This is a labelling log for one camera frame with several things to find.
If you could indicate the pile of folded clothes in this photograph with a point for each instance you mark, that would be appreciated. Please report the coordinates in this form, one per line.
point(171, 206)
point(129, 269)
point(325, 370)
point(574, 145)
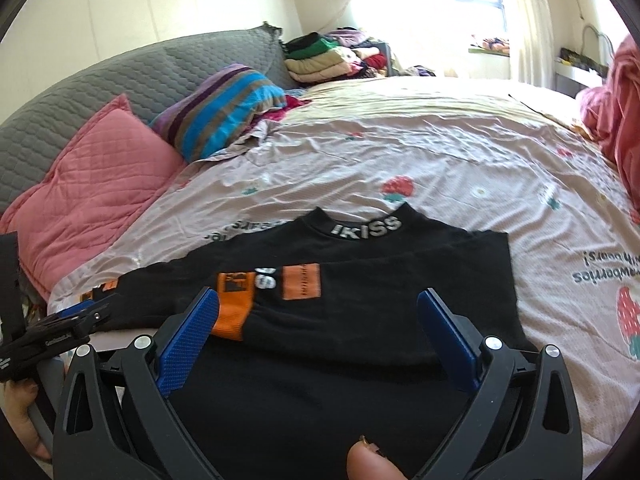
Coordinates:
point(320, 65)

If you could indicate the pink blanket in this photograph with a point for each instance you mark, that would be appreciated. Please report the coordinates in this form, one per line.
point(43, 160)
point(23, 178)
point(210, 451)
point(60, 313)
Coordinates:
point(620, 110)

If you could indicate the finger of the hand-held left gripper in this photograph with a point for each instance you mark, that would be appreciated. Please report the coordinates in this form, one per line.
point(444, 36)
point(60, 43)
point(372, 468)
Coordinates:
point(87, 310)

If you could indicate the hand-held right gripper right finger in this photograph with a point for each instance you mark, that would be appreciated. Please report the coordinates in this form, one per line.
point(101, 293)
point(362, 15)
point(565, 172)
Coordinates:
point(450, 340)

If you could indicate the striped pillow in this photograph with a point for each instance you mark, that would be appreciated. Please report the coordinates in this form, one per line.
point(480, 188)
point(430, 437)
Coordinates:
point(220, 110)

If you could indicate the white desk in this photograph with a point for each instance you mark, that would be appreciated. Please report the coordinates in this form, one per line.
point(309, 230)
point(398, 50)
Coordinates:
point(580, 77)

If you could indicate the white curtain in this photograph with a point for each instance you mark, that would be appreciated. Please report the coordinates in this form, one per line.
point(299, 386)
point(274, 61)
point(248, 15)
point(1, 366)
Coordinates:
point(535, 20)

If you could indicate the person's left hand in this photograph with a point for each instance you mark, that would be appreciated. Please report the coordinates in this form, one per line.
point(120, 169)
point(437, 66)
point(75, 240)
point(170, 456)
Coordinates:
point(17, 410)

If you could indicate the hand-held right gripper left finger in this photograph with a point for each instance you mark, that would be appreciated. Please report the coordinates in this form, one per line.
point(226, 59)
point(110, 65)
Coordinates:
point(187, 345)

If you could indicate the colourful clutter heap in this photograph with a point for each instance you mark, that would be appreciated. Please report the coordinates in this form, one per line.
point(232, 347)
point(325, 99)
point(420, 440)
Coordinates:
point(490, 44)

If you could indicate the pink quilted pillow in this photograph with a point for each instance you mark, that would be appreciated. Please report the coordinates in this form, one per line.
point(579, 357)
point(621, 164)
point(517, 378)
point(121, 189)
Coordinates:
point(90, 175)

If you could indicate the magenta patterned cloth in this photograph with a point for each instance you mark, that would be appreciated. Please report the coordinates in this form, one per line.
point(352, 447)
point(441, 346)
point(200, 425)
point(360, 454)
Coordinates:
point(287, 105)

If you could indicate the grey quilted headboard cushion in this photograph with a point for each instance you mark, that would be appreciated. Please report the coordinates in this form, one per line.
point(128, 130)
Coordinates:
point(150, 70)

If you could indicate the printed strawberry bedsheet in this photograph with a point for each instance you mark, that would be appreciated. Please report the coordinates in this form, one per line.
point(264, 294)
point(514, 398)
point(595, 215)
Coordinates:
point(400, 160)

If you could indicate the black shirt with orange patches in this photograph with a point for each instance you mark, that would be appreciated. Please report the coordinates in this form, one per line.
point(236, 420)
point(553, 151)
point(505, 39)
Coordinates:
point(350, 335)

